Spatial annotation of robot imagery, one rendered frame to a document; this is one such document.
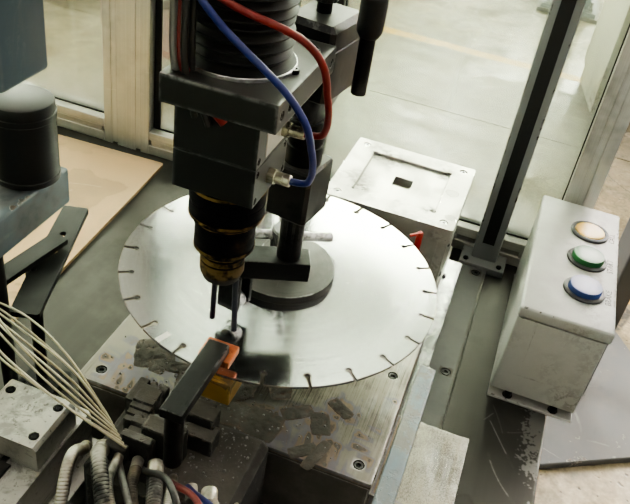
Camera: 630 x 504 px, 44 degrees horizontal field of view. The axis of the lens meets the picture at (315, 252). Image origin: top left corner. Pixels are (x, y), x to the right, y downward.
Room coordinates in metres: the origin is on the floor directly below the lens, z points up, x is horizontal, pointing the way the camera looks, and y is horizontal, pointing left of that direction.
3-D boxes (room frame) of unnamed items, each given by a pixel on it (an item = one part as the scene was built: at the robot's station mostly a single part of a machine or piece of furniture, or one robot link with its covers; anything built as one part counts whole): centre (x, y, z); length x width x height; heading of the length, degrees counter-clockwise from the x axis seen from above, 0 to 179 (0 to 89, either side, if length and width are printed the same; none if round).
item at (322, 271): (0.64, 0.03, 0.96); 0.11 x 0.11 x 0.03
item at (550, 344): (0.84, -0.33, 0.82); 0.28 x 0.11 x 0.15; 166
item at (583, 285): (0.77, -0.33, 0.90); 0.04 x 0.04 x 0.02
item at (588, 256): (0.84, -0.35, 0.90); 0.04 x 0.04 x 0.02
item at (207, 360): (0.45, 0.08, 0.95); 0.10 x 0.03 x 0.07; 166
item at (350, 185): (0.95, -0.11, 0.82); 0.18 x 0.18 x 0.15; 76
